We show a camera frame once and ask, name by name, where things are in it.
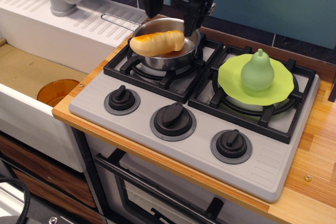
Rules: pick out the wooden drawer front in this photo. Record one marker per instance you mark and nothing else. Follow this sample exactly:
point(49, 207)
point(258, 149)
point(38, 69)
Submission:
point(50, 170)

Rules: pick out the black stove knob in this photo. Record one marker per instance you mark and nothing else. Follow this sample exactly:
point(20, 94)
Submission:
point(231, 147)
point(122, 101)
point(173, 122)

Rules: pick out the black left stove knob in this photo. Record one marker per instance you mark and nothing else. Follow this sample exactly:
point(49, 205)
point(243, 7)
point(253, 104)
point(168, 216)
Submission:
point(122, 101)

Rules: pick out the black right stove knob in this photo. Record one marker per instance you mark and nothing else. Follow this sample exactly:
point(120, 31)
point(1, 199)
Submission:
point(231, 147)

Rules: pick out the toy bread baguette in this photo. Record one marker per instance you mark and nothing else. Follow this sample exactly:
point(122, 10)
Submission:
point(154, 44)

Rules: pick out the stainless steel pot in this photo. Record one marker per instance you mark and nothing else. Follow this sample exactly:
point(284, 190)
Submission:
point(166, 62)

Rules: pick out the black oven door handle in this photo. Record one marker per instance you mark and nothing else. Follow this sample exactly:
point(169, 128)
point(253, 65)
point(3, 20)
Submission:
point(112, 164)

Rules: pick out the grey toy stove top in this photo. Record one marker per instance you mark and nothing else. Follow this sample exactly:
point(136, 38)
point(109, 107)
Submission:
point(262, 175)

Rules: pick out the white toy sink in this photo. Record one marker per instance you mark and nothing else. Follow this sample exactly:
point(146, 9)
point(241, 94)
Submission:
point(38, 48)

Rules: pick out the light green plate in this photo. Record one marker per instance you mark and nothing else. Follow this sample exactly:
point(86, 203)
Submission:
point(229, 79)

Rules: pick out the black burner grate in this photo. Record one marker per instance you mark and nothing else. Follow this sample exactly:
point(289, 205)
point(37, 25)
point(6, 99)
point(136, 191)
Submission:
point(280, 122)
point(176, 85)

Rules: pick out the green toy pear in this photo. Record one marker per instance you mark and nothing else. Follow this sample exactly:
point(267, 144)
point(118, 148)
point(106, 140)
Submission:
point(258, 74)

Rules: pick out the black middle stove knob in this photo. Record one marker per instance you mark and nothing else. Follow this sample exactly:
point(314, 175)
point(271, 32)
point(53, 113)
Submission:
point(173, 122)

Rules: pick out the black right burner grate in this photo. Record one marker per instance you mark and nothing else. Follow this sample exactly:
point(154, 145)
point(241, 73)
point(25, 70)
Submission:
point(280, 122)

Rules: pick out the black left burner grate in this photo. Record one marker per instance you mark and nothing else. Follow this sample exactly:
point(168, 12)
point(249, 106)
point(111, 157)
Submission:
point(176, 85)

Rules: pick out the oven door with window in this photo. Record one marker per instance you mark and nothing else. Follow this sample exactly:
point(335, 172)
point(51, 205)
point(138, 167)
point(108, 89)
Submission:
point(140, 207)

